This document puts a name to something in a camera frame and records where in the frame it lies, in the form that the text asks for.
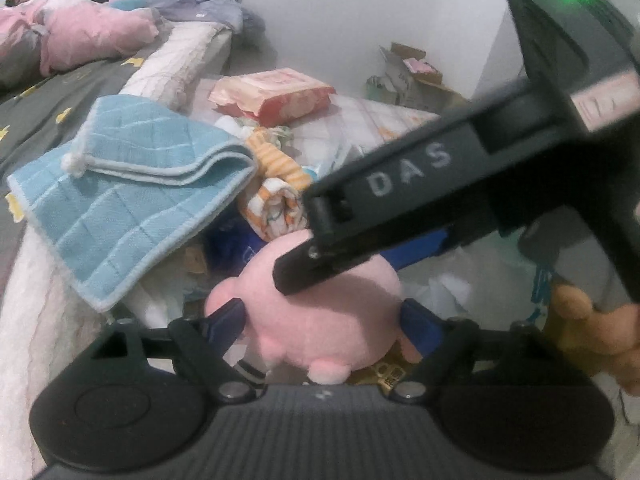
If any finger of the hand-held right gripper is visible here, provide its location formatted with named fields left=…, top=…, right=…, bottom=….
left=274, top=210, right=501, bottom=295

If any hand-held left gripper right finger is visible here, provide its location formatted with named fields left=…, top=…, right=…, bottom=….
left=387, top=300, right=546, bottom=403

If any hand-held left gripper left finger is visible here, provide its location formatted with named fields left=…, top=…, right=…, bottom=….
left=92, top=302, right=261, bottom=401

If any pink plush toy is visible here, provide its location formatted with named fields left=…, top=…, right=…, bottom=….
left=205, top=227, right=426, bottom=386

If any white blue printed bag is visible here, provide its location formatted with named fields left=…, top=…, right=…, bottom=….
left=400, top=250, right=556, bottom=336

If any striped sock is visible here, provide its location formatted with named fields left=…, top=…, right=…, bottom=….
left=232, top=357, right=268, bottom=388

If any yellow packet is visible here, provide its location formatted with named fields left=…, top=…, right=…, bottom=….
left=350, top=355, right=421, bottom=396

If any dark blue packet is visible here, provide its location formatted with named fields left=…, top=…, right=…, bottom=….
left=205, top=205, right=271, bottom=281

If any orange white rolled cloth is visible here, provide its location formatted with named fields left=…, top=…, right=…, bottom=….
left=237, top=177, right=313, bottom=243

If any plaid floral bedsheet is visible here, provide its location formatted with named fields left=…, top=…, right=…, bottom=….
left=200, top=75, right=451, bottom=186

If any light blue quilted towel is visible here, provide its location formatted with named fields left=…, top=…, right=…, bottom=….
left=7, top=95, right=258, bottom=313

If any cardboard box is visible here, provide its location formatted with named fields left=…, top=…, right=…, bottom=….
left=367, top=42, right=473, bottom=106

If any orange striped cloth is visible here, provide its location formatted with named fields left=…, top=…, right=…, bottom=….
left=245, top=127, right=311, bottom=191

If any brown plush toy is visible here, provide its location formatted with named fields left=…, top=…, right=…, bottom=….
left=545, top=282, right=640, bottom=396

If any red wet wipes pack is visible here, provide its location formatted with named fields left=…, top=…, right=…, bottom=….
left=207, top=67, right=337, bottom=128

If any white fuzzy blanket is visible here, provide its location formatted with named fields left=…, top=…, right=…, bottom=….
left=0, top=20, right=236, bottom=480

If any grey printed bedsheet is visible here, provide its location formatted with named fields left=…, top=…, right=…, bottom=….
left=0, top=55, right=151, bottom=226

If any pile of purple clothes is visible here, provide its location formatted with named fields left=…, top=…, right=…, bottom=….
left=107, top=0, right=266, bottom=36

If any pink grey quilt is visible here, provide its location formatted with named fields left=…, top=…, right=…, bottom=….
left=0, top=0, right=161, bottom=78

